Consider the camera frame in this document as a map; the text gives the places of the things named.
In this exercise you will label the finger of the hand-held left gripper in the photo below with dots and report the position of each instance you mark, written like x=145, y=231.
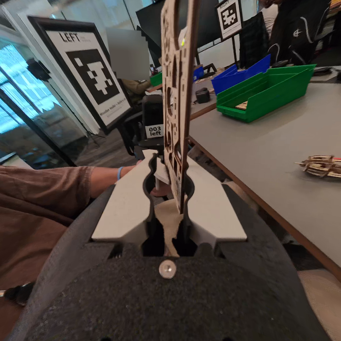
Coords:
x=162, y=177

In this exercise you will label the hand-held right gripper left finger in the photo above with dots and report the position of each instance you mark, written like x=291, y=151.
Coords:
x=125, y=207

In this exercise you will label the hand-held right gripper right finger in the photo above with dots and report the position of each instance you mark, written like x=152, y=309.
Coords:
x=213, y=213

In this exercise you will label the wooden model parts sheet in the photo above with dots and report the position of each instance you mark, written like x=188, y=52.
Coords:
x=185, y=106

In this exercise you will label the person's left forearm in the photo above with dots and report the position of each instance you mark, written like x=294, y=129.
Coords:
x=66, y=186

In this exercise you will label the wooden parts sheet in bin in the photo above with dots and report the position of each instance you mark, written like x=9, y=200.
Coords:
x=243, y=105

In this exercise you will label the assembled wooden model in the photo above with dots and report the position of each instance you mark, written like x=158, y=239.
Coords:
x=319, y=166

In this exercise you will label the person's left hand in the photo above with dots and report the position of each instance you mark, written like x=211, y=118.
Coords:
x=159, y=192

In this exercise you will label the blue wristband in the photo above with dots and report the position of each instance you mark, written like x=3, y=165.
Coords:
x=120, y=173

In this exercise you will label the small green plastic bin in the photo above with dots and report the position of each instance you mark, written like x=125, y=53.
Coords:
x=156, y=79

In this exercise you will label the small black device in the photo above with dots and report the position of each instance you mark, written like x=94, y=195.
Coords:
x=202, y=96

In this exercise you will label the small blue plastic bin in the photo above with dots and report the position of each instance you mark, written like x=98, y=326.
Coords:
x=198, y=74

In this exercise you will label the large framed tag sign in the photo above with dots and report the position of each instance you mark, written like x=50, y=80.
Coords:
x=80, y=66

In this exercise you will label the large blue plastic bin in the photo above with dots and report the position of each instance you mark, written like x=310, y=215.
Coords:
x=239, y=80

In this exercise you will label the black monitor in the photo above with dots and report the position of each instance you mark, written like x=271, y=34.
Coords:
x=151, y=21

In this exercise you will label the person's brown shirt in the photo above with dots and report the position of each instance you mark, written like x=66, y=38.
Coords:
x=26, y=245

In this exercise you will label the small framed tag sign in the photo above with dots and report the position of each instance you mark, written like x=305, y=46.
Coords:
x=229, y=18

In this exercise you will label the large green plastic bin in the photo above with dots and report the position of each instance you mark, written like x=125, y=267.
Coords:
x=279, y=88

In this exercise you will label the glass door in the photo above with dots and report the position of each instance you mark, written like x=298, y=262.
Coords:
x=24, y=106

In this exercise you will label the person's beige trousers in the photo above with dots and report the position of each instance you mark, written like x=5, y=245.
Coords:
x=322, y=298

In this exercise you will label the storage shelf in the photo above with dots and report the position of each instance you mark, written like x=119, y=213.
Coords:
x=329, y=24

